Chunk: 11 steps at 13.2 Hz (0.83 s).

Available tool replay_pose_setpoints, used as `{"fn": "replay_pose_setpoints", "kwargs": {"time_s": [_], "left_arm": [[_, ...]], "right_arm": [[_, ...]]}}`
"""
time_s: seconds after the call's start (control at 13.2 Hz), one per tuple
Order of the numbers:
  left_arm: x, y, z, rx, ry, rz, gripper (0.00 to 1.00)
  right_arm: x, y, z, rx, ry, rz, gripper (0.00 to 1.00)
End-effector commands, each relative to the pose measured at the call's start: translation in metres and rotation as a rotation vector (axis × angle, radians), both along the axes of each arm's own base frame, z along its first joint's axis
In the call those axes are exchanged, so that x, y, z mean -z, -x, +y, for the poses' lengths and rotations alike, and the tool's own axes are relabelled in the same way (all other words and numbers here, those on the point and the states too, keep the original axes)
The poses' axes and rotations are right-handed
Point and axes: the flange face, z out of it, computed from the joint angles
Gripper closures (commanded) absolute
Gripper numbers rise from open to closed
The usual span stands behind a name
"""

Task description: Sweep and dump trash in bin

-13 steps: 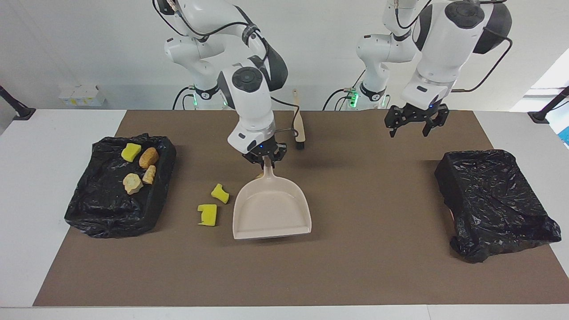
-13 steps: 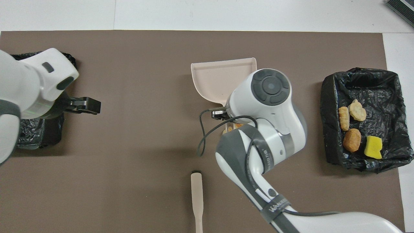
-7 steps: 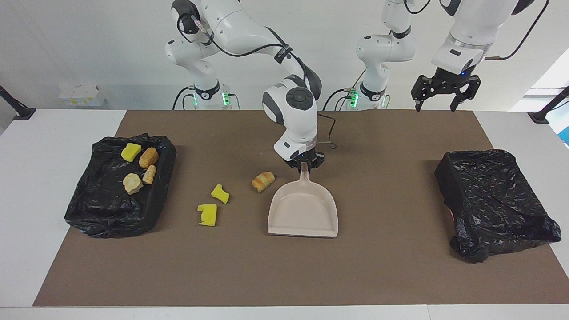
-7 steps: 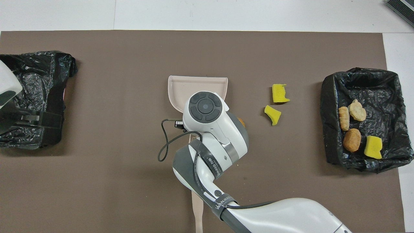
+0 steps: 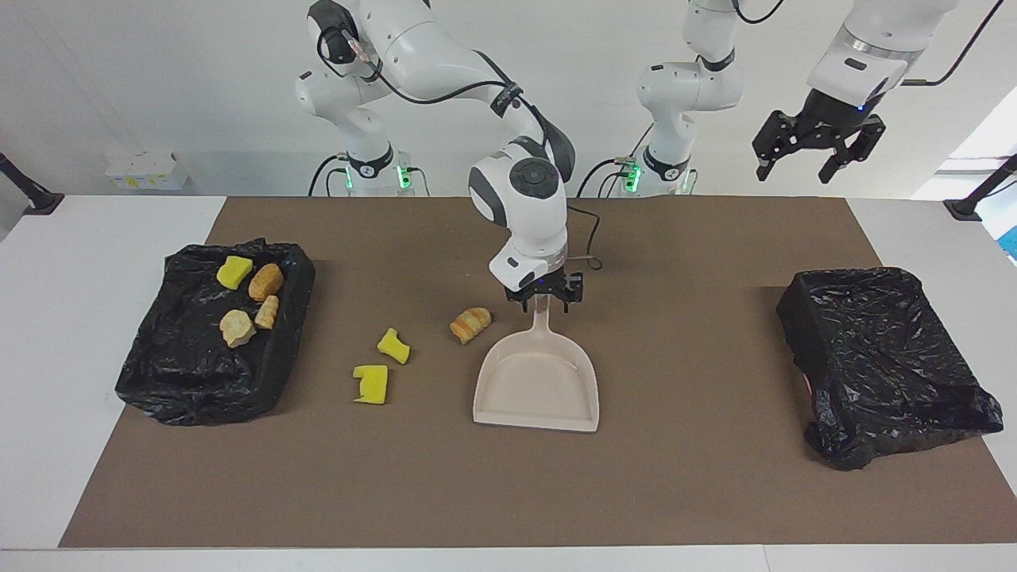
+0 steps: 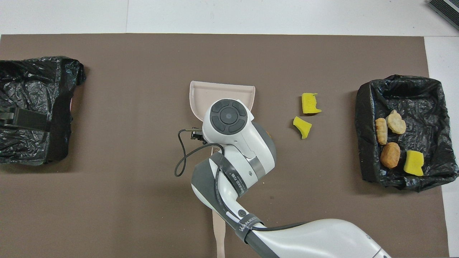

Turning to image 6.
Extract small yellow sponge piece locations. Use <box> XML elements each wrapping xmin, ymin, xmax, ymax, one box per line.
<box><xmin>293</xmin><ymin>116</ymin><xmax>312</xmax><ymax>139</ymax></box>

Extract yellow sponge chunk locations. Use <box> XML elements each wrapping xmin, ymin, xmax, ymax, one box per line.
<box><xmin>403</xmin><ymin>150</ymin><xmax>425</xmax><ymax>177</ymax></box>

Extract brown bread roll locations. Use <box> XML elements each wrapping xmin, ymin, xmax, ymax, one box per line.
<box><xmin>380</xmin><ymin>142</ymin><xmax>401</xmax><ymax>169</ymax></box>

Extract beige plastic dustpan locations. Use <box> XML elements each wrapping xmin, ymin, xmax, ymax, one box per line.
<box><xmin>189</xmin><ymin>81</ymin><xmax>256</xmax><ymax>151</ymax></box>

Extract pale bread chunk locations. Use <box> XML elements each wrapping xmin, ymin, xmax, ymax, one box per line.
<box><xmin>385</xmin><ymin>110</ymin><xmax>407</xmax><ymax>135</ymax></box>

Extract black bag lined bin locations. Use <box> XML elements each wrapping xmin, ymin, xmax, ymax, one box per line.
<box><xmin>355</xmin><ymin>74</ymin><xmax>459</xmax><ymax>192</ymax></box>
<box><xmin>0</xmin><ymin>56</ymin><xmax>86</xmax><ymax>166</ymax></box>

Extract notched yellow sponge block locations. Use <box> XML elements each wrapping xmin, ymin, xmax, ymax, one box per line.
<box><xmin>301</xmin><ymin>92</ymin><xmax>322</xmax><ymax>114</ymax></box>

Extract dark grey ridged device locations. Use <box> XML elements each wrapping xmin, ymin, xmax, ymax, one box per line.
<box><xmin>427</xmin><ymin>0</ymin><xmax>459</xmax><ymax>31</ymax></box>

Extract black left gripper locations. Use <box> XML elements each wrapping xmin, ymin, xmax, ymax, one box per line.
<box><xmin>0</xmin><ymin>107</ymin><xmax>49</xmax><ymax>132</ymax></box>

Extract brown table mat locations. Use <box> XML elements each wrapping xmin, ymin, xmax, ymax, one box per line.
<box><xmin>0</xmin><ymin>34</ymin><xmax>449</xmax><ymax>258</ymax></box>

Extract beige hand brush black bristles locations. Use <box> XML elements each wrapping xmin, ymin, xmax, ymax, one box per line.
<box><xmin>212</xmin><ymin>211</ymin><xmax>227</xmax><ymax>258</ymax></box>

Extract ridged pale bread piece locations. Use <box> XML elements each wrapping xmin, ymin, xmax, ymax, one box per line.
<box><xmin>375</xmin><ymin>118</ymin><xmax>388</xmax><ymax>145</ymax></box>

